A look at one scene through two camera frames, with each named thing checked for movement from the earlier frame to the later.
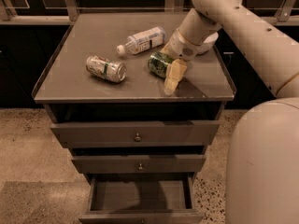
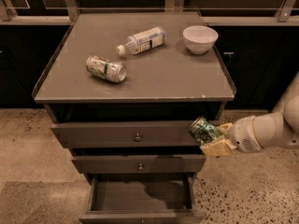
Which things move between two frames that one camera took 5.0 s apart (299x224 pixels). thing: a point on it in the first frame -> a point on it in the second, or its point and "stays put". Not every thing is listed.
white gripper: [181, 47] -> [244, 133]
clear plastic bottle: [146, 40] stays put
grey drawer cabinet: [103, 90] stays put
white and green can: [100, 67] stays put
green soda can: [159, 62] -> [203, 131]
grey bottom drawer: [142, 199] stays put
